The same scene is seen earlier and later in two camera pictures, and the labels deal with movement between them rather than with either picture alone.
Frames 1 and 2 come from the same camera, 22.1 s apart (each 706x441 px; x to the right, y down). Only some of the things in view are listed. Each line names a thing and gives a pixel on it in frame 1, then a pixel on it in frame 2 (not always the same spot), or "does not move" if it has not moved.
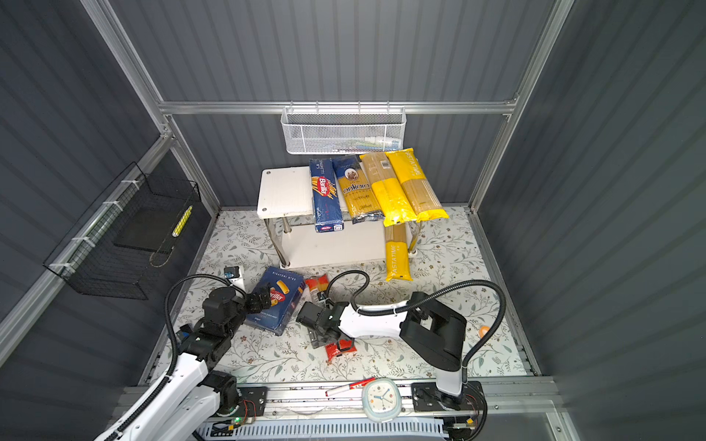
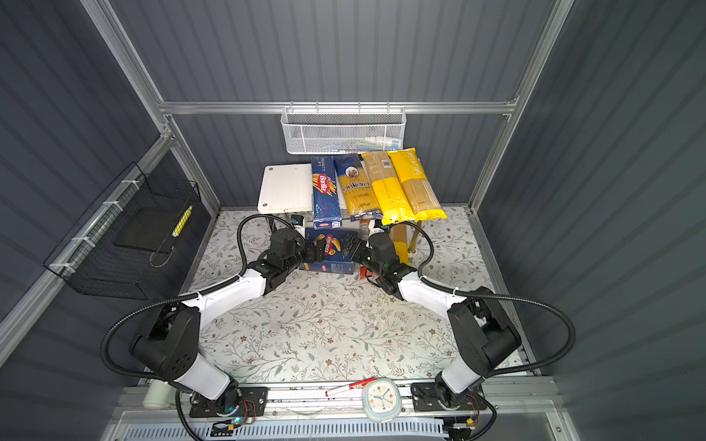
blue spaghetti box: [326, 209] does not move
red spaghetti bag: [320, 284] to [364, 230]
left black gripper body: [249, 305] to [302, 254]
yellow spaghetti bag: [393, 205] does not move
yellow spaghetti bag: [417, 190] does not move
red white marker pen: [349, 386] does not move
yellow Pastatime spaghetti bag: [397, 258] does not move
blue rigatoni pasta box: [286, 289] to [335, 241]
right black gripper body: [319, 335] to [364, 255]
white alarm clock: [381, 400] does not move
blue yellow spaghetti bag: [361, 202] does not move
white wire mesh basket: [320, 133] does not move
